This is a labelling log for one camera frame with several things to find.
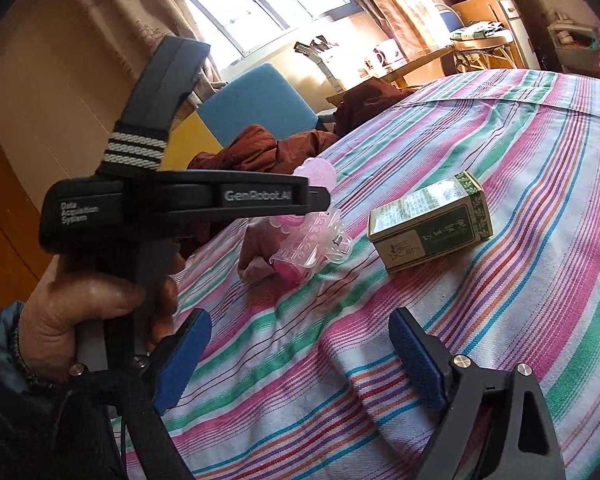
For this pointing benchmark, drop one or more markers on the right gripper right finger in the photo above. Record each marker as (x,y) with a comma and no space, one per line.
(520,440)

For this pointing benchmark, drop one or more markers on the wooden desk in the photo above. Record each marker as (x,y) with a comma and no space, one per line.
(498,46)

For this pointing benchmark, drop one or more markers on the grey yellow blue chair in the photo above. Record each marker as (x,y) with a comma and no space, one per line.
(261,96)

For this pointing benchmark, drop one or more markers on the pink sock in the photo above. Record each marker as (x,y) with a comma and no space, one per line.
(260,242)

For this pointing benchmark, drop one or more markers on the patterned beige curtain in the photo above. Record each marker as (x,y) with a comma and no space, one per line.
(132,29)

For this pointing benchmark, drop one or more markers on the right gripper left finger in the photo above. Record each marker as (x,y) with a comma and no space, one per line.
(113,376)

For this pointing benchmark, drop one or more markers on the person's left hand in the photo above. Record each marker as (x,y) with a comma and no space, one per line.
(62,299)

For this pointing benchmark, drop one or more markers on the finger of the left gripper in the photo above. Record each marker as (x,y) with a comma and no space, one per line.
(318,199)

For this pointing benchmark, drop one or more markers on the green tea box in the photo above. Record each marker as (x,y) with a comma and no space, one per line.
(432,222)

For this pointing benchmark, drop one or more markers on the wooden wardrobe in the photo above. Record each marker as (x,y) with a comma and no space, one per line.
(22,261)

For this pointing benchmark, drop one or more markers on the dark red cloth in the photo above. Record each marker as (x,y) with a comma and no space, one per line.
(256,149)

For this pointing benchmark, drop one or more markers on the striped bed sheet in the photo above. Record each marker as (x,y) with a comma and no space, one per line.
(303,382)

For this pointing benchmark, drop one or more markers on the pink plastic bottle pack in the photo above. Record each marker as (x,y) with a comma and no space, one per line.
(313,239)

